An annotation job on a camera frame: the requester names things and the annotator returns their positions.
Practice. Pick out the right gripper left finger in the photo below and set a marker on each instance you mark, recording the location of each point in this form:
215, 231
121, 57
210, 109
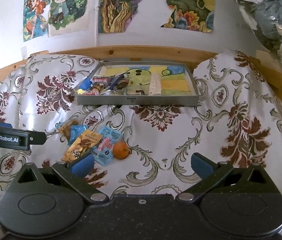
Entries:
73, 175

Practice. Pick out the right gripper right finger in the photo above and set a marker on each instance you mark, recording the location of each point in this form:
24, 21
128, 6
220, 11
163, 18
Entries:
211, 175

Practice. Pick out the light blue candy packet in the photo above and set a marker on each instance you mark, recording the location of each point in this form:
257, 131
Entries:
103, 151

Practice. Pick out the orange yellow snack packet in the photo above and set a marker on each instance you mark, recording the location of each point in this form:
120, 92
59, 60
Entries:
84, 142

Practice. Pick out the orange mandarin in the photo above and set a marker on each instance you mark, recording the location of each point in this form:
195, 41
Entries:
120, 150

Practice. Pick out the quail egg snack pack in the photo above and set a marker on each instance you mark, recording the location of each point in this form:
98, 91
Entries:
99, 84

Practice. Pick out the rice cracker stick pack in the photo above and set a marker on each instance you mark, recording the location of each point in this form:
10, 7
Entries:
155, 87

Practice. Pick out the dark blue milk powder sachet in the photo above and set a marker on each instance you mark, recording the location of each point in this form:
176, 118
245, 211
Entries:
118, 80

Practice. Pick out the dark dried fruit packet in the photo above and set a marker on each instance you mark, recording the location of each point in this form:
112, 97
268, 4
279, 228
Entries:
121, 87

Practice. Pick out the floral satin bed cover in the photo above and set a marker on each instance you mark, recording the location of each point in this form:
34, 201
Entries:
238, 119

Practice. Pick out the grey tray with drawing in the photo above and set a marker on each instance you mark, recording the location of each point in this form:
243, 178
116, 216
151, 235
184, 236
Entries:
178, 85

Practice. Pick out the anime girl poster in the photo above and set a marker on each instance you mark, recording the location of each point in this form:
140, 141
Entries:
35, 18

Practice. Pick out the blond boy poster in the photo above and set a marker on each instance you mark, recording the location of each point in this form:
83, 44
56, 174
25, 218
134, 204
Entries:
68, 16

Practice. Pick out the landscape flowers poster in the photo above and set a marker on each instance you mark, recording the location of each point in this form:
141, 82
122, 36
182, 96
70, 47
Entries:
193, 15

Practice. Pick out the wooden bed frame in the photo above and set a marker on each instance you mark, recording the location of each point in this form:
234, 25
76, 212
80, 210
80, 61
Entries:
265, 63

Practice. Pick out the white wall pipe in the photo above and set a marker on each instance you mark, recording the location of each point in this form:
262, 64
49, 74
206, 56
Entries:
95, 28

